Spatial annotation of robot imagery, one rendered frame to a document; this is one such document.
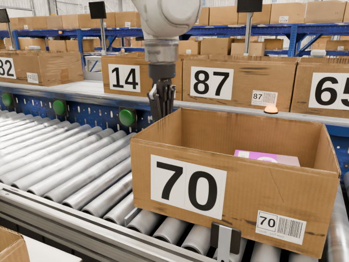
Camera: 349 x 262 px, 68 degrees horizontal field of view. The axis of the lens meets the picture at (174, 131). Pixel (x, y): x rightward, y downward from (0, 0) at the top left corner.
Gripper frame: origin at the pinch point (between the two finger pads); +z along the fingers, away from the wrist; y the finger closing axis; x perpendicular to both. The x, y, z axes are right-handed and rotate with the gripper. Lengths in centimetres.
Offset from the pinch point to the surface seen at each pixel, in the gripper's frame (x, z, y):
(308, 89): 36.7, -11.2, -28.9
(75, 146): -37.1, 10.9, -0.4
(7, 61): -111, -15, -29
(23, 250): 1.7, 2.5, 46.0
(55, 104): -69, 3, -21
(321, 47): 93, 6, -1269
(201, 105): 3.0, -3.5, -24.3
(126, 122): -28.6, 6.5, -21.0
